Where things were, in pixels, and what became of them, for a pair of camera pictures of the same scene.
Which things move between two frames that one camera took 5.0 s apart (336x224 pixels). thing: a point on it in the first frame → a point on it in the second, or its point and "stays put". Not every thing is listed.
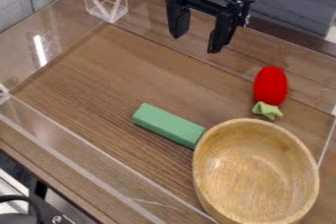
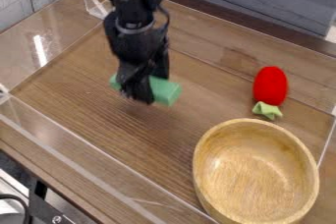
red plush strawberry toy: x=271 y=87 stays put
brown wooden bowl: x=255 y=174 stays put
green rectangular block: x=183 y=132 → x=165 y=90
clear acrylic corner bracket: x=109 y=11 stays put
